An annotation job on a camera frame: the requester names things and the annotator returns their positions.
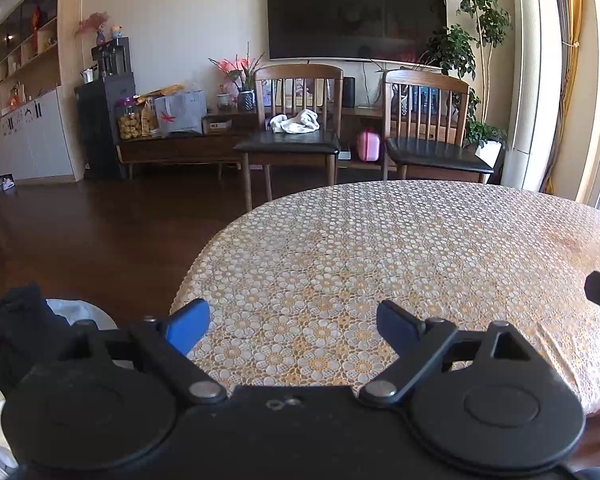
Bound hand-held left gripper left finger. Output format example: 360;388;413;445
55;299;228;406

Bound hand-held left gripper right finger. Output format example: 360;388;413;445
357;300;538;406

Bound black T-shirt red print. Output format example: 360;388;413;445
0;282;81;396

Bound wooden chair black seat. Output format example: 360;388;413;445
382;69;496;183
233;64;344;211

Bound wooden sideboard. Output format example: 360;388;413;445
116;107;481;181

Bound pink case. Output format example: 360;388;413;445
356;129;382;163

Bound small cardboard box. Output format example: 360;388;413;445
201;116;233;134

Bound snack jar purple lid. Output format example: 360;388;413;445
116;97;143;141

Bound grey gift bag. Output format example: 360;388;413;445
153;89;207;138

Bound white floor air conditioner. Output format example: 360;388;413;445
500;0;563;196

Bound black cabinet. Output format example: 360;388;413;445
75;72;137;181

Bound white cloth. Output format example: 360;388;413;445
269;109;321;135

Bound blue framed picture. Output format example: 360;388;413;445
405;87;456;116

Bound white lower cabinets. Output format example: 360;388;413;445
0;85;78;183

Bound pink flower arrangement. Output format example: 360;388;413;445
209;45;266;111

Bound black tabletop appliance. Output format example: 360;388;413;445
91;37;131;78

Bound yellow grey curtain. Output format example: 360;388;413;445
545;0;588;201

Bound purple vase pink flowers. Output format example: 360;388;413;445
75;12;111;46

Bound potted green tree white planter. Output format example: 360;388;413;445
420;0;513;183

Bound flat screen television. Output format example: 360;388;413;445
266;0;448;61

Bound wooden wall shelf unit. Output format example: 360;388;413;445
0;0;83;126

